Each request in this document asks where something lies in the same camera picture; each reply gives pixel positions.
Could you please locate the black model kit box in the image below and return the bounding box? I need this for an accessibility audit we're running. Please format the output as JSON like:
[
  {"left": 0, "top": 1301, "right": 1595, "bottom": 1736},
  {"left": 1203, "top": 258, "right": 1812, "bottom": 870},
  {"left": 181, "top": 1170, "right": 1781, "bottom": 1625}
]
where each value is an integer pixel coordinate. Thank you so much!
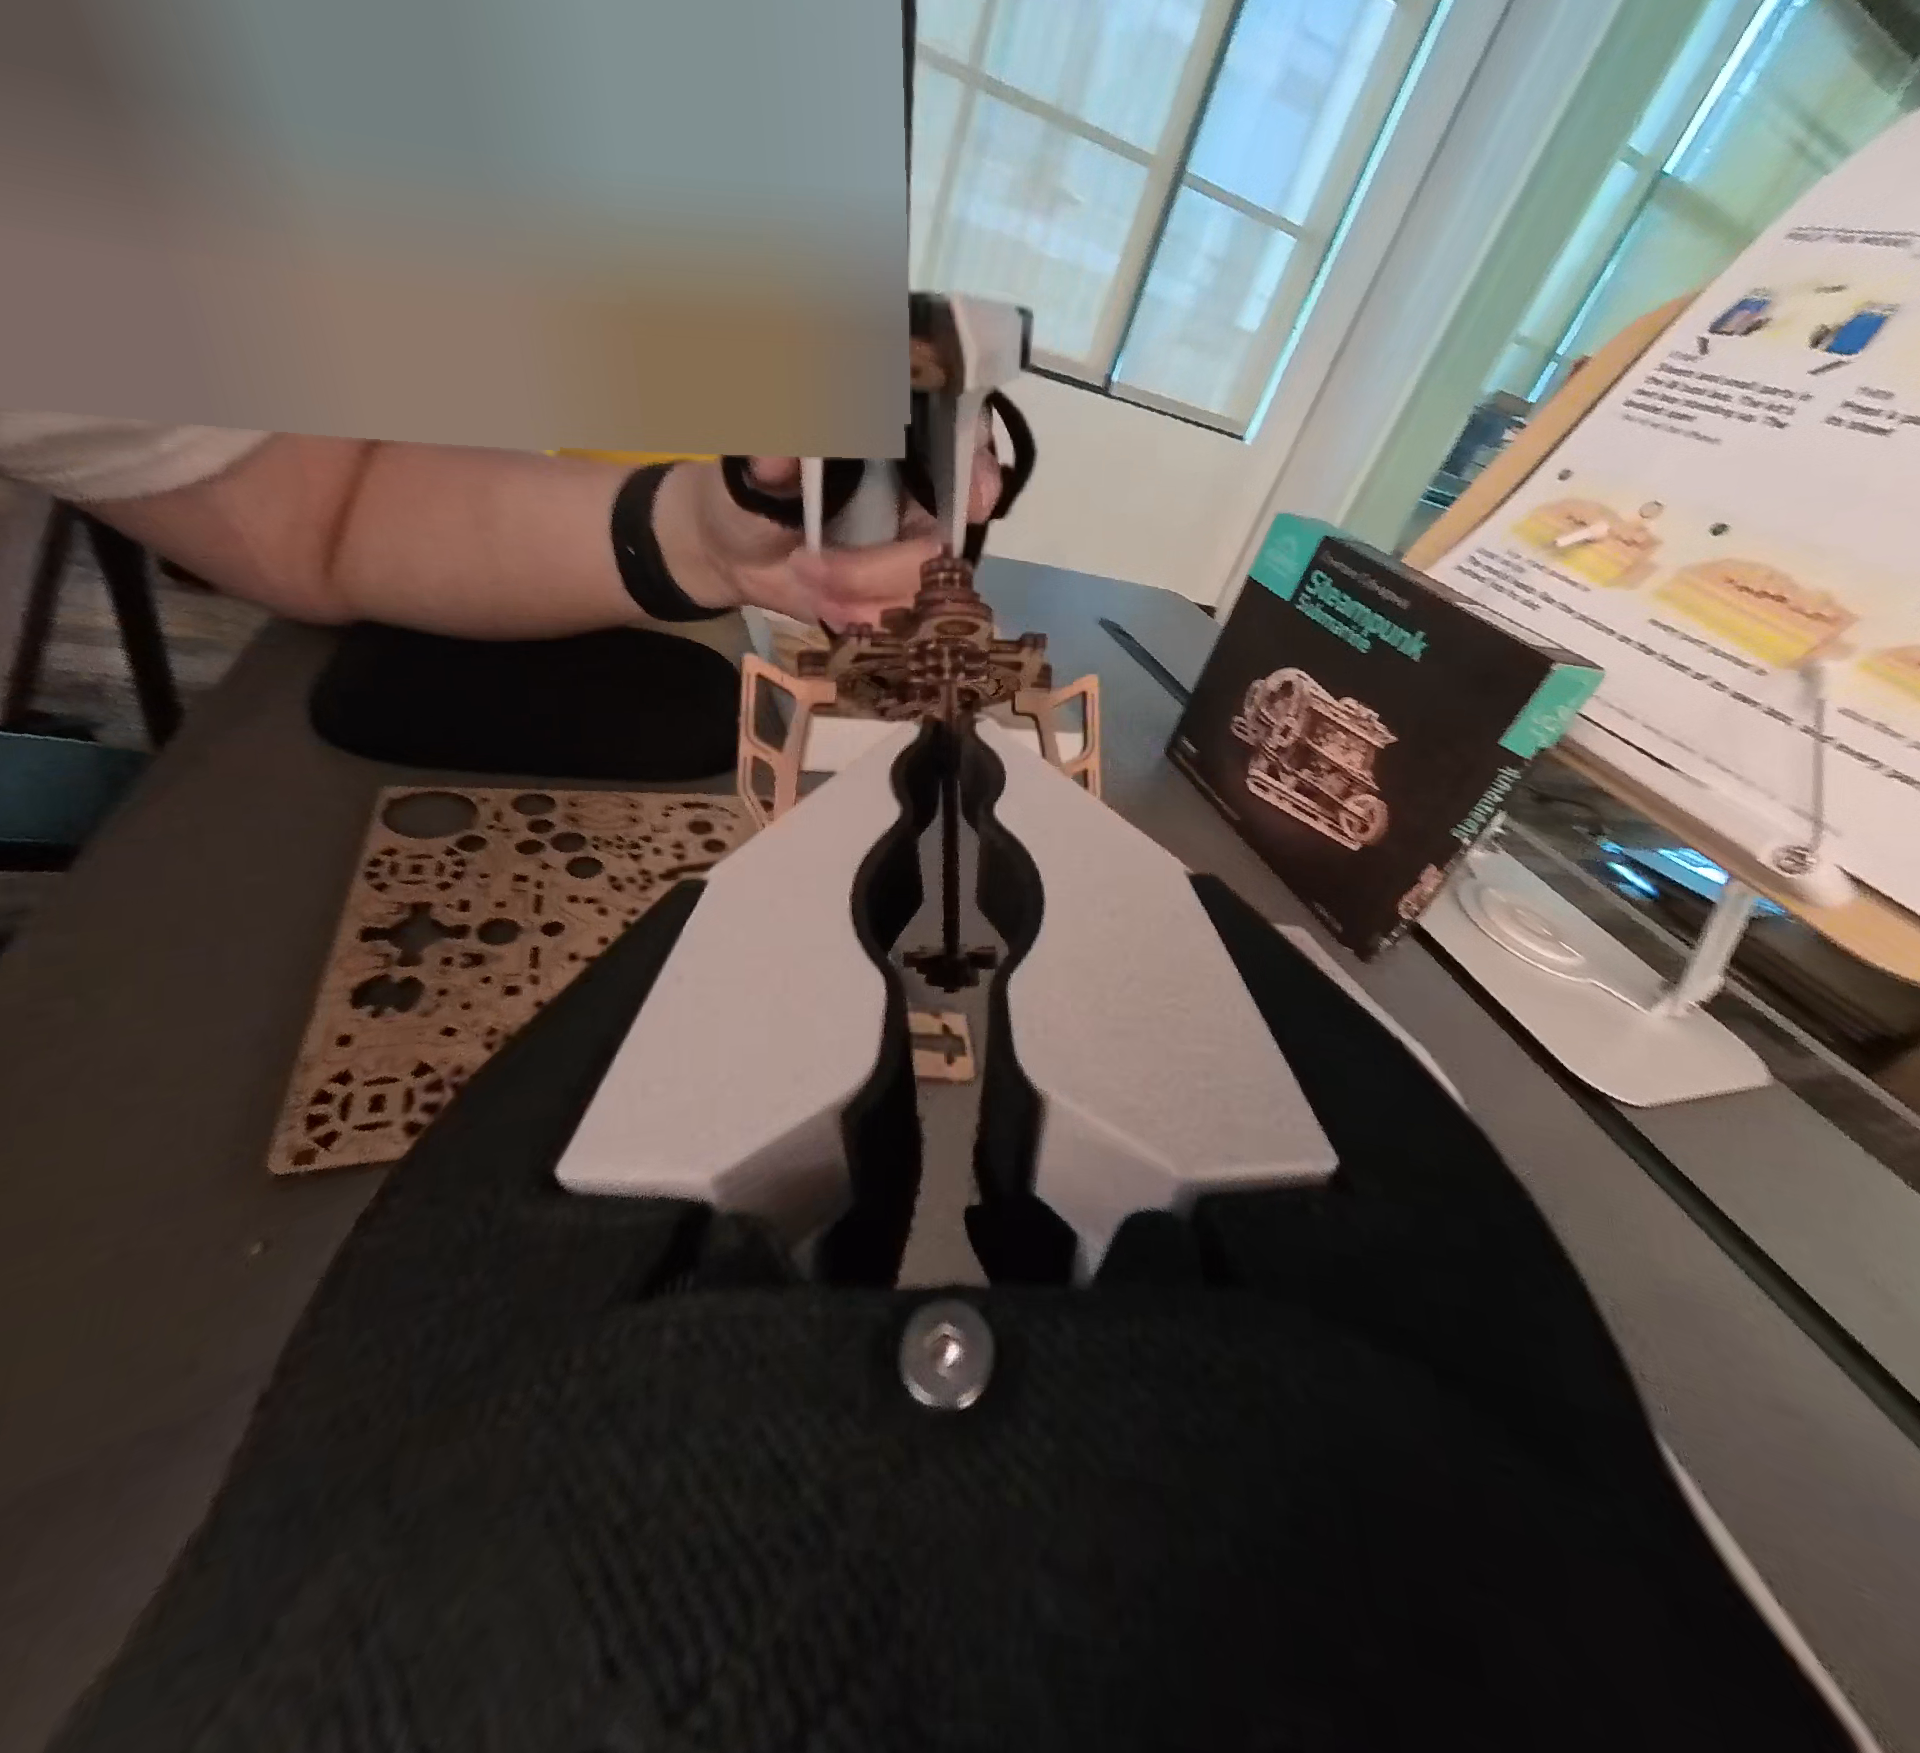
[{"left": 1165, "top": 510, "right": 1606, "bottom": 963}]

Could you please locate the dark wooden chair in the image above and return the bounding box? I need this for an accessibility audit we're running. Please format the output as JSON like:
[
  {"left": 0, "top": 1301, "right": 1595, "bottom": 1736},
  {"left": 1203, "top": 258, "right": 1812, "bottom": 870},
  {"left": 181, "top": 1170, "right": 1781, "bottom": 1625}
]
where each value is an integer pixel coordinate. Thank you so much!
[{"left": 0, "top": 487, "right": 189, "bottom": 753}]

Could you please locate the white page holder clip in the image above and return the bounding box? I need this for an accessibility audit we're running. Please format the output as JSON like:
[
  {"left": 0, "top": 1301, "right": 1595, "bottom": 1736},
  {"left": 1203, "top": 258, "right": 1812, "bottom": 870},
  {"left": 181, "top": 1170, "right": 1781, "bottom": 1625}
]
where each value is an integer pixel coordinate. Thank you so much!
[{"left": 1772, "top": 646, "right": 1848, "bottom": 888}]

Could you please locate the person's left hand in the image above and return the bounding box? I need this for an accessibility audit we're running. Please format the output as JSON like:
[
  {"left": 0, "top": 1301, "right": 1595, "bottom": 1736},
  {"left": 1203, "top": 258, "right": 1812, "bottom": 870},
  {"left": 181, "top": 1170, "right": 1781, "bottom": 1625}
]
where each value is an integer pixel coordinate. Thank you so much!
[{"left": 704, "top": 454, "right": 947, "bottom": 630}]

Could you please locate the white stand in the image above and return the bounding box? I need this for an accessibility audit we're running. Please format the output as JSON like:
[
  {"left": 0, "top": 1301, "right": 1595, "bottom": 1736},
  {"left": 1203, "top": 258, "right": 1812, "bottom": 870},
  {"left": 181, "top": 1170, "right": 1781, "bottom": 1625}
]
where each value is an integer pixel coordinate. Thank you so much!
[{"left": 1417, "top": 850, "right": 1779, "bottom": 1109}]

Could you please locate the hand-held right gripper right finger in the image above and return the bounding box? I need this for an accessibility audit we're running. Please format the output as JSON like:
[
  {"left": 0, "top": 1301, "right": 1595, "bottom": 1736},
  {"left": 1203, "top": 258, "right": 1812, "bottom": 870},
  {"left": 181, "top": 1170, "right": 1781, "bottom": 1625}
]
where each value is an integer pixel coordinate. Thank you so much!
[{"left": 959, "top": 723, "right": 1343, "bottom": 1285}]

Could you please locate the black wristband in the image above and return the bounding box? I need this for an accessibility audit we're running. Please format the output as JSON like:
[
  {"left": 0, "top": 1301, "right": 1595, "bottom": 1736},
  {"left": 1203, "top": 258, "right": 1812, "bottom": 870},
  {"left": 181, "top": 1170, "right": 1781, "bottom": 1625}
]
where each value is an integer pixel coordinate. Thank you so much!
[{"left": 610, "top": 462, "right": 734, "bottom": 629}]

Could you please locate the instruction poster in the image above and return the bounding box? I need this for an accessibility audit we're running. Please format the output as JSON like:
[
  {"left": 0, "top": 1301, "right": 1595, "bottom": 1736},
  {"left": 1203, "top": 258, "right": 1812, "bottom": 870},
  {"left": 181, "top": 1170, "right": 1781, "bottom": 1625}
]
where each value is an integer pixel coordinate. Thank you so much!
[{"left": 1417, "top": 112, "right": 1920, "bottom": 915}]

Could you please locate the illustrated instruction booklet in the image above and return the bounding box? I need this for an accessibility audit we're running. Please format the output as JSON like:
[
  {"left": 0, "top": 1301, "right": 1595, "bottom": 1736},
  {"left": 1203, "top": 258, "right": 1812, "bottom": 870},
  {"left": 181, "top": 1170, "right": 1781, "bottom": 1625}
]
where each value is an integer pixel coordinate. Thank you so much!
[{"left": 1278, "top": 915, "right": 1828, "bottom": 1753}]

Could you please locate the wooden mechanical model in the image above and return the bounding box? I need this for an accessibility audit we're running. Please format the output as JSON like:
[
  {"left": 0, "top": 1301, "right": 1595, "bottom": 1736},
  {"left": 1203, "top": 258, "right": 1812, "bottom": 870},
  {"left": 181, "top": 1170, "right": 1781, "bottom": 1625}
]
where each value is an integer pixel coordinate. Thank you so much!
[{"left": 738, "top": 548, "right": 1103, "bottom": 1001}]

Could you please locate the person's left forearm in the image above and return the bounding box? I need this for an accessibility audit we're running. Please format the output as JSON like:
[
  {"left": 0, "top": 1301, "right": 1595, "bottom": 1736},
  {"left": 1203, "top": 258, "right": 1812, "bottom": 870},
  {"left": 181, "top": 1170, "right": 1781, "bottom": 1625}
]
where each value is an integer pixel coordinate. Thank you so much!
[{"left": 0, "top": 423, "right": 639, "bottom": 629}]

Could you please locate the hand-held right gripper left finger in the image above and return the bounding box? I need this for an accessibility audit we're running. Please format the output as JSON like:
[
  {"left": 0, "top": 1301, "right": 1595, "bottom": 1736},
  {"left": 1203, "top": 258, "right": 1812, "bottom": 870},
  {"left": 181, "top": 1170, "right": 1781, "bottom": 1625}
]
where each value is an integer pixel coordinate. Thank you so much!
[{"left": 553, "top": 723, "right": 929, "bottom": 1285}]

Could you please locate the punched-out wooden parts sheet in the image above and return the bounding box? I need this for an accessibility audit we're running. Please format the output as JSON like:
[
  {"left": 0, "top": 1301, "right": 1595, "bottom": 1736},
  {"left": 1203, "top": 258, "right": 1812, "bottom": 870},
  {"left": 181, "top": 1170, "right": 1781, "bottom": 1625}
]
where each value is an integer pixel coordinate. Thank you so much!
[{"left": 267, "top": 779, "right": 979, "bottom": 1176}]

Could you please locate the large window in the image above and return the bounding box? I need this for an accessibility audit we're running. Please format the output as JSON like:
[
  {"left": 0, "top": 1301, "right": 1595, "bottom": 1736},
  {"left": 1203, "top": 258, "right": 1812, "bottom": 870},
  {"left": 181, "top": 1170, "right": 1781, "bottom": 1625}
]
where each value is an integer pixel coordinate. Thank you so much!
[{"left": 896, "top": 0, "right": 1550, "bottom": 439}]

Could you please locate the teal bin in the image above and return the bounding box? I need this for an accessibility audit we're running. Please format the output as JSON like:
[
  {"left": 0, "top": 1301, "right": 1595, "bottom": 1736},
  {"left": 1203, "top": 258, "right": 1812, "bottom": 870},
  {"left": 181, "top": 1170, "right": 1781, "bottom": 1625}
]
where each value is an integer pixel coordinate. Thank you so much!
[{"left": 0, "top": 733, "right": 156, "bottom": 875}]

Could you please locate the black flat strip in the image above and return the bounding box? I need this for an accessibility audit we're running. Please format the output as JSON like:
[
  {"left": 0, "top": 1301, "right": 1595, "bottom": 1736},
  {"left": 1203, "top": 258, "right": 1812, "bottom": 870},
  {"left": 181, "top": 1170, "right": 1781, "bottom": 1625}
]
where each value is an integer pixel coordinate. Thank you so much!
[{"left": 1102, "top": 613, "right": 1203, "bottom": 702}]

